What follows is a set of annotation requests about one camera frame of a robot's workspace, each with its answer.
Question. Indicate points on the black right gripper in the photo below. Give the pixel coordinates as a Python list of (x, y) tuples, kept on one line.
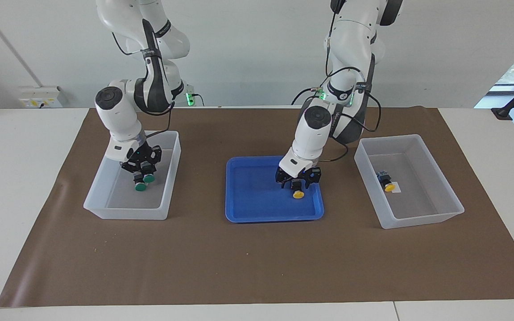
[(145, 156)]

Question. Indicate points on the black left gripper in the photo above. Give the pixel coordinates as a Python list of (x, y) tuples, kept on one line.
[(312, 174)]

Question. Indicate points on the yellow push button switch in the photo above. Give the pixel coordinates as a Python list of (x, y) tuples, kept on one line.
[(389, 187), (298, 194)]

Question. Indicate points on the green push button switch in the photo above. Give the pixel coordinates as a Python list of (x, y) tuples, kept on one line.
[(149, 179), (140, 187)]

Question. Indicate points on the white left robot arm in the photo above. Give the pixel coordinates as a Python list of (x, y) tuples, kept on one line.
[(310, 133)]

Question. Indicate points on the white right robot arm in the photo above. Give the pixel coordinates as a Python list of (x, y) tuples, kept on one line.
[(114, 116)]

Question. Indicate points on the blue plastic tray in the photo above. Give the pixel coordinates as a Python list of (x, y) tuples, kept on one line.
[(257, 205)]

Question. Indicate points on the translucent white plastic box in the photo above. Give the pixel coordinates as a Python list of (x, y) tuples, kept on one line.
[(417, 220), (123, 214)]

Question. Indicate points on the small white paper sticker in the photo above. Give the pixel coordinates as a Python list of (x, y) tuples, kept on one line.
[(399, 189)]

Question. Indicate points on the brown paper table mat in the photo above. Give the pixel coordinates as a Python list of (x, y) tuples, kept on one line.
[(239, 267)]

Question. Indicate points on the white wall power outlet strip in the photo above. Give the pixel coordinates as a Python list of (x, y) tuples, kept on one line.
[(40, 97)]

